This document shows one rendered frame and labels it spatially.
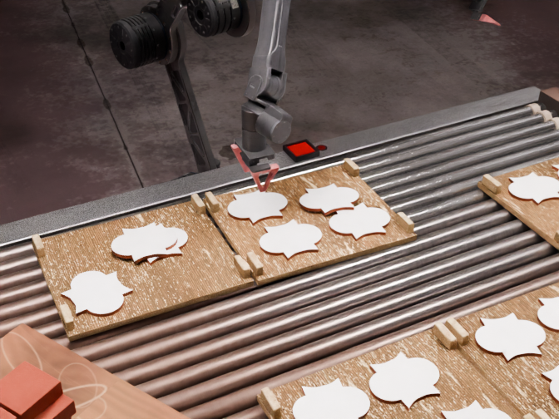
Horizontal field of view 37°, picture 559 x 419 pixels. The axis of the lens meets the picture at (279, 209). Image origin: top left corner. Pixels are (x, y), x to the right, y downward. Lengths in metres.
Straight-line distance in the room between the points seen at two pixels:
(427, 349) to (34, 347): 0.75
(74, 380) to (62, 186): 2.49
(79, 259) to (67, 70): 3.17
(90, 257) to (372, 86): 3.04
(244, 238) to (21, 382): 0.93
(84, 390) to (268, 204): 0.77
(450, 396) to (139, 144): 2.85
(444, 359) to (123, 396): 0.63
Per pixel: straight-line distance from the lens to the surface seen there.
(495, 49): 5.35
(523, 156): 2.41
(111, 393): 1.49
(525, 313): 1.84
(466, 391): 1.64
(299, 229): 1.97
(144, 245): 1.93
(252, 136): 1.92
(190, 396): 1.63
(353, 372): 1.65
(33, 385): 1.14
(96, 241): 1.99
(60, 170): 4.08
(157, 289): 1.83
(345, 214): 2.03
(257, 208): 2.04
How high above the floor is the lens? 2.12
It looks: 35 degrees down
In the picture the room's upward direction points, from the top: straight up
